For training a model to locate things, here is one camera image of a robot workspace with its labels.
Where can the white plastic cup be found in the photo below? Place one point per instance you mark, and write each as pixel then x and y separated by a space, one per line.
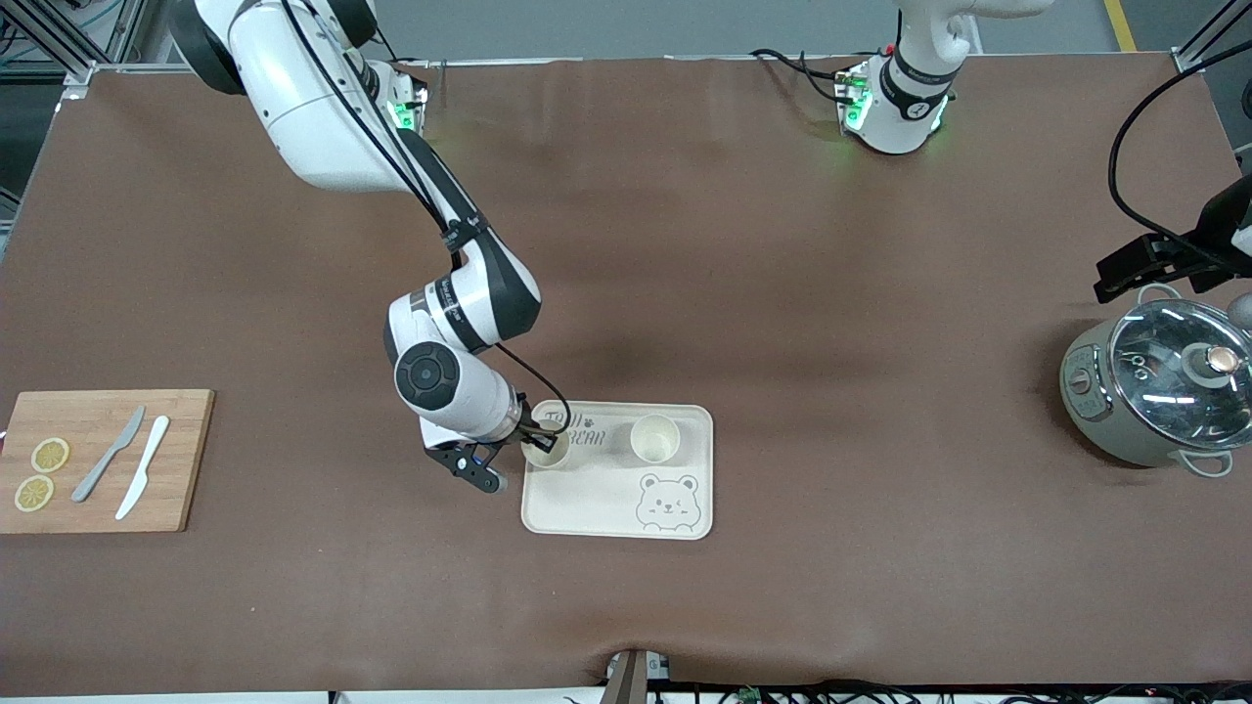
pixel 548 460
pixel 655 440

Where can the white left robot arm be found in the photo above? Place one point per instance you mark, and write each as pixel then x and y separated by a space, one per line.
pixel 910 88

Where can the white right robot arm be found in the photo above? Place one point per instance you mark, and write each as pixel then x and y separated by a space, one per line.
pixel 313 117

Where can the cream tray with bear print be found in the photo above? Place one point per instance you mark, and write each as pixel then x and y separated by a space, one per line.
pixel 587 499

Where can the glass pot lid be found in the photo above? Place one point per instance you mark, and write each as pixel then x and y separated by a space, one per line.
pixel 1154 372

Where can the grey electric cooking pot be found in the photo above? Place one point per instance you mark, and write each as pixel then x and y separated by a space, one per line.
pixel 1086 391

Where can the bamboo cutting board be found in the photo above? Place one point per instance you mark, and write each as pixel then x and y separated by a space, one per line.
pixel 181 430

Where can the white plastic knife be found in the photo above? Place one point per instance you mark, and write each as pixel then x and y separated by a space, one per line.
pixel 145 460

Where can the grey plastic knife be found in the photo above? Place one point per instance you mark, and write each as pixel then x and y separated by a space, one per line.
pixel 108 455

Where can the lemon slice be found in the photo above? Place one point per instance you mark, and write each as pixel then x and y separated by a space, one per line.
pixel 50 455
pixel 34 493

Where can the aluminium frame profile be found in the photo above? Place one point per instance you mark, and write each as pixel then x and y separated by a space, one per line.
pixel 1198 49
pixel 49 39

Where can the metal table edge bracket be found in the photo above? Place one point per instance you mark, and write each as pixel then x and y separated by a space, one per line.
pixel 631 680

